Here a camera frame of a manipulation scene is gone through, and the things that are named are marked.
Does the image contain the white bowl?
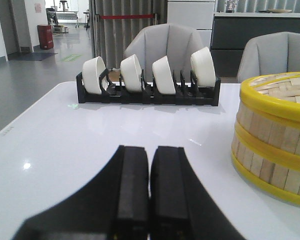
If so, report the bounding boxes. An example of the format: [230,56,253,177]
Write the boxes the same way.
[82,56,106,95]
[152,56,176,95]
[120,54,142,93]
[190,47,216,87]

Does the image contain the black bowl rack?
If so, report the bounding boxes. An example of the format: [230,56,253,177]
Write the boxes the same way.
[76,69,221,106]

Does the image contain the grey chair left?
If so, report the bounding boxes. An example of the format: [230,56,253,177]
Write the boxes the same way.
[123,23,204,82]

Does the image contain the grey chair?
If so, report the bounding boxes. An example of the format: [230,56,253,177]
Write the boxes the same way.
[237,31,300,83]
[123,23,204,82]

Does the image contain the woven bamboo steamer lid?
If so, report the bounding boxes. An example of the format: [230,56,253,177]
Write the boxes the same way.
[240,72,300,124]

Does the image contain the white bowl far left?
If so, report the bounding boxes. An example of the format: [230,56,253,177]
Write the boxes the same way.
[82,56,106,95]

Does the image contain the red bin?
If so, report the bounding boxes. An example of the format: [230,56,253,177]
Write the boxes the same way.
[37,24,54,50]

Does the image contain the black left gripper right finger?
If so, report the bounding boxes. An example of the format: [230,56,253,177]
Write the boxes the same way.
[150,146,244,240]

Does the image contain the white cabinet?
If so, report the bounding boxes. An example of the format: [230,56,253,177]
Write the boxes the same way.
[167,0,216,48]

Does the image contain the bamboo steamer tray yellow rims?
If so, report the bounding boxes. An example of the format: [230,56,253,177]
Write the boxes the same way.
[231,137,300,206]

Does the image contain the dark counter with shelf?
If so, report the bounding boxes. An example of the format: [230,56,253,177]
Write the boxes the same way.
[209,11,300,78]

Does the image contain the white bowl rightmost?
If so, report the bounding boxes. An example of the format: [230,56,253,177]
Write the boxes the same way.
[190,47,216,87]

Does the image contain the red barrier belt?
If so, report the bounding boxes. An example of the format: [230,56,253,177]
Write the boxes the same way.
[97,13,156,20]

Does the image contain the grey chair right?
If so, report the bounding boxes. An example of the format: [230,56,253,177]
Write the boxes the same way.
[237,31,300,83]

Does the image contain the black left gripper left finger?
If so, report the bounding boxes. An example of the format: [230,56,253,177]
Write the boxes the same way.
[13,145,149,240]

